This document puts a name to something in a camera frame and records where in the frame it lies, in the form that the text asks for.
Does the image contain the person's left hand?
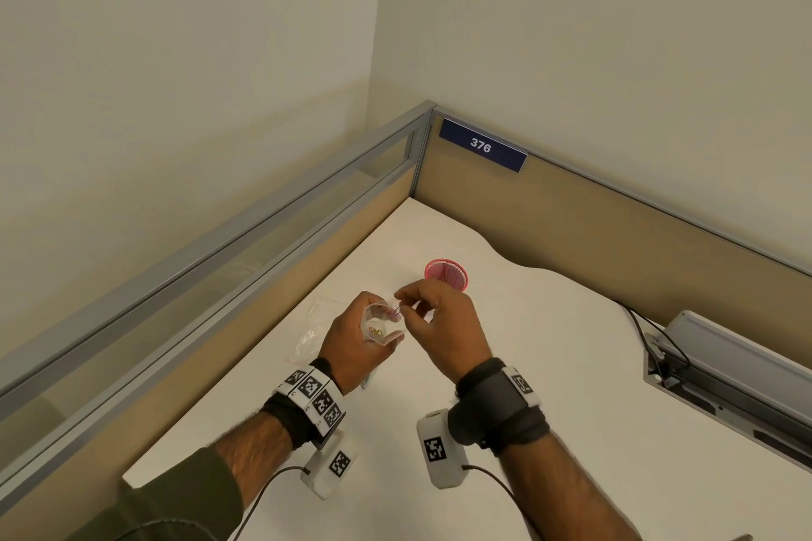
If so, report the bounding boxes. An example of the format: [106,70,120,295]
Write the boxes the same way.
[318,290,406,396]

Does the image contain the person's right hand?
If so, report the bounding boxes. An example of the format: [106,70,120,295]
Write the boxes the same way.
[392,278,495,385]

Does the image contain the clear plastic bag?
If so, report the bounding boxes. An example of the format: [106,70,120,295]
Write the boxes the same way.
[288,296,343,365]

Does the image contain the clear plastic cup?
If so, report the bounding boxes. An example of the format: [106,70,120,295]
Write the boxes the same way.
[359,299,407,390]

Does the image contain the person's right forearm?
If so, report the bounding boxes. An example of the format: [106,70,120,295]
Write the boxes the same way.
[497,432,635,541]

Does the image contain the person's left forearm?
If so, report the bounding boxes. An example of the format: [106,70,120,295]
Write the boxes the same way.
[212,410,294,497]

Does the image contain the left wristband with marker tags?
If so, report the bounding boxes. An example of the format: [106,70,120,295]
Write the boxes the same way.
[261,358,347,450]

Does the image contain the white cup with red rim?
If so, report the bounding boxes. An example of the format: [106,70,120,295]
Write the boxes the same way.
[423,257,474,293]

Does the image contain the grey framed glass partition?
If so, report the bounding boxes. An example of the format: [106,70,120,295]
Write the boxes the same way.
[0,100,437,497]

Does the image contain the beige partition panel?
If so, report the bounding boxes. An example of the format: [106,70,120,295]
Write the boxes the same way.
[412,109,812,358]

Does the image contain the blue number sign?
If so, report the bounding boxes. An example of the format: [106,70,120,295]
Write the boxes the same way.
[438,117,529,174]

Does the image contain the olive green sleeve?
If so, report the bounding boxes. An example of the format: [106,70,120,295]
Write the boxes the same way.
[66,446,245,541]

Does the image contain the grey desk power box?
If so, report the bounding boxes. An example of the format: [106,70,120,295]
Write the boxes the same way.
[644,309,812,472]

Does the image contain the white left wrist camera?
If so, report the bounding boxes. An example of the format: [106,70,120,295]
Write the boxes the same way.
[299,431,358,500]

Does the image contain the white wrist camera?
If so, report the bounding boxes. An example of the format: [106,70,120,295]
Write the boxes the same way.
[299,431,358,500]
[416,408,470,491]

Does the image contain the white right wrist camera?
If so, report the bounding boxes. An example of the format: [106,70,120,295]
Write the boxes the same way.
[416,408,470,491]

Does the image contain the black left camera cable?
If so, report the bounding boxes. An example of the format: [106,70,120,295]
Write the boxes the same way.
[231,465,312,541]

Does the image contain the black power box cables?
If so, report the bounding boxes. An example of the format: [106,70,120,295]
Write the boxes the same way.
[615,300,689,386]

